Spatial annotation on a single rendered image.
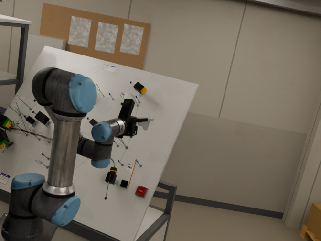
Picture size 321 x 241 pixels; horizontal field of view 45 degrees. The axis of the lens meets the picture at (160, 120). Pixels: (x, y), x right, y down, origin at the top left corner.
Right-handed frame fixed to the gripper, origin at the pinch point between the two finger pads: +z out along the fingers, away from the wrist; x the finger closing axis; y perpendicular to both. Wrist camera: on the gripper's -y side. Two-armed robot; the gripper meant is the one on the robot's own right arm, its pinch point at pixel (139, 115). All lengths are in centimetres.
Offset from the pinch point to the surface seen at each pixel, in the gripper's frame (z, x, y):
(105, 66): 61, -59, -16
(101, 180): 21, -33, 46
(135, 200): 19, -9, 52
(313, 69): 301, 59, -18
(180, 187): 250, -66, 132
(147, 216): 52, -16, 77
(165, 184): 65, -11, 58
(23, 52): 46, -116, -22
